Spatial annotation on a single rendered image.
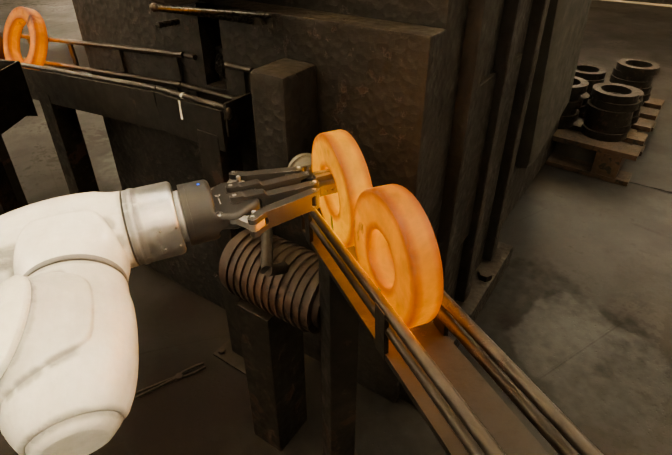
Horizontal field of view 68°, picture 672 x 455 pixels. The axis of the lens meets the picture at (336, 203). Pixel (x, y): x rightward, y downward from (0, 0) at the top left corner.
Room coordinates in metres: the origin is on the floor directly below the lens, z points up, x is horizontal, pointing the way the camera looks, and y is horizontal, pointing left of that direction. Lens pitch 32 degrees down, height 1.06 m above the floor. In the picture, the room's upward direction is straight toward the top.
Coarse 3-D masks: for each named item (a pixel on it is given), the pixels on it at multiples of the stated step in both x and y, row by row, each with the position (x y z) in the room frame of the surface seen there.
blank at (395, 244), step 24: (384, 192) 0.43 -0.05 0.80; (408, 192) 0.43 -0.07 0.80; (360, 216) 0.47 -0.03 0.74; (384, 216) 0.42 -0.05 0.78; (408, 216) 0.40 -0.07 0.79; (360, 240) 0.47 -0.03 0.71; (384, 240) 0.46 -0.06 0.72; (408, 240) 0.37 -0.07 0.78; (432, 240) 0.38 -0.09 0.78; (360, 264) 0.47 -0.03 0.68; (384, 264) 0.44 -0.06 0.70; (408, 264) 0.36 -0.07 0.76; (432, 264) 0.36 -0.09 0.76; (384, 288) 0.41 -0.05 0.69; (408, 288) 0.36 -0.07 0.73; (432, 288) 0.36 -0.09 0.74; (408, 312) 0.36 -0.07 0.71; (432, 312) 0.36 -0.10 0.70
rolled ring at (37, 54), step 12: (12, 12) 1.44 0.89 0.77; (24, 12) 1.40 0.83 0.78; (36, 12) 1.41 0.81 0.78; (12, 24) 1.43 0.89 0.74; (24, 24) 1.44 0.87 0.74; (36, 24) 1.37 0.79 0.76; (12, 36) 1.43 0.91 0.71; (36, 36) 1.34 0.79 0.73; (12, 48) 1.42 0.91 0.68; (36, 48) 1.33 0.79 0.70; (12, 60) 1.38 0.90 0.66; (36, 60) 1.33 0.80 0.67
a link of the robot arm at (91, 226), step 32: (96, 192) 0.48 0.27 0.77; (0, 224) 0.42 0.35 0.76; (32, 224) 0.42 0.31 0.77; (64, 224) 0.42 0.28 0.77; (96, 224) 0.43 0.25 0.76; (0, 256) 0.39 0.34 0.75; (32, 256) 0.38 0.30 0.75; (64, 256) 0.38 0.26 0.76; (96, 256) 0.39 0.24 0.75; (128, 256) 0.43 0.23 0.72
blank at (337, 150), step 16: (320, 144) 0.59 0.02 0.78; (336, 144) 0.55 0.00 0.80; (352, 144) 0.55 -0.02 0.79; (320, 160) 0.59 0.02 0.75; (336, 160) 0.53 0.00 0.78; (352, 160) 0.53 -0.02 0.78; (336, 176) 0.54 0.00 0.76; (352, 176) 0.51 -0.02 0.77; (368, 176) 0.52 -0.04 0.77; (352, 192) 0.50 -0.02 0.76; (320, 208) 0.61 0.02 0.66; (336, 208) 0.57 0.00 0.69; (352, 208) 0.50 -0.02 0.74; (336, 224) 0.55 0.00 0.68; (352, 224) 0.49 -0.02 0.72; (352, 240) 0.50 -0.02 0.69
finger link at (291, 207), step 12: (300, 192) 0.52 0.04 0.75; (312, 192) 0.52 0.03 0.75; (276, 204) 0.49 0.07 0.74; (288, 204) 0.50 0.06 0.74; (300, 204) 0.50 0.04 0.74; (252, 216) 0.47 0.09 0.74; (264, 216) 0.48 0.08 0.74; (276, 216) 0.49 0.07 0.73; (288, 216) 0.49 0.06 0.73; (264, 228) 0.47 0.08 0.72
